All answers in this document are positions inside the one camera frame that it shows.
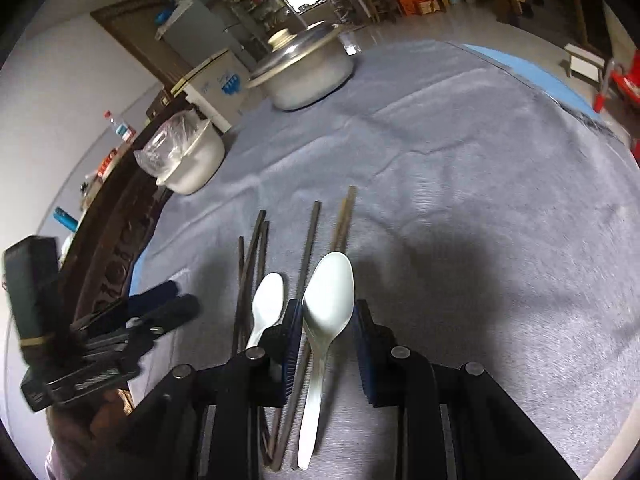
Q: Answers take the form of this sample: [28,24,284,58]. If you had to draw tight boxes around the white plastic spoon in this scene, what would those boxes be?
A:
[245,273,284,349]
[297,252,355,470]

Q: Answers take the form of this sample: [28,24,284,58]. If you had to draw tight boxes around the person's left hand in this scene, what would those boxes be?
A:
[44,389,134,479]

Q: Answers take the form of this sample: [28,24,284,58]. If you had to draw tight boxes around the dark carved wooden sideboard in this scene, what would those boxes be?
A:
[58,92,192,323]

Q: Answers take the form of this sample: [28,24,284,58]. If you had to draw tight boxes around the teal thermos bottle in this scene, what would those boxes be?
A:
[52,207,78,233]

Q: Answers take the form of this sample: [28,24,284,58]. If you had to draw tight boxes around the grey table cloth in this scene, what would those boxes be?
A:
[130,40,639,477]

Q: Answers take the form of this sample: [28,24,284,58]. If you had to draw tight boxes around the white bowl with plastic bag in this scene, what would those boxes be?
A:
[134,110,226,195]

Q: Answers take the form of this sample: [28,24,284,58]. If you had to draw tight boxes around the clear plastic drink bottle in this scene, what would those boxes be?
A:
[104,110,137,143]

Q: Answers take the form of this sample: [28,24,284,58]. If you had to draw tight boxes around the white chest freezer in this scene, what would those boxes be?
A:
[170,49,250,133]

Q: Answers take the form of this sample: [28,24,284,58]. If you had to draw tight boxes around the aluminium pot with lid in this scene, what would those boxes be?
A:
[246,21,355,112]

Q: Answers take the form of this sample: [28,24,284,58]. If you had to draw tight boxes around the grey refrigerator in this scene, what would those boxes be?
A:
[155,0,265,70]

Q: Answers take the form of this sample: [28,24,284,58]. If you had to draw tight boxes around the orange cardboard box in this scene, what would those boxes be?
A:
[397,0,440,16]

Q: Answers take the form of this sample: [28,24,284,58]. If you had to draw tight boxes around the small white step stool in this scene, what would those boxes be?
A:
[563,44,605,84]

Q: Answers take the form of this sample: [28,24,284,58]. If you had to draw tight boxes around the red plastic child chair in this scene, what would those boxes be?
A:
[592,50,640,113]

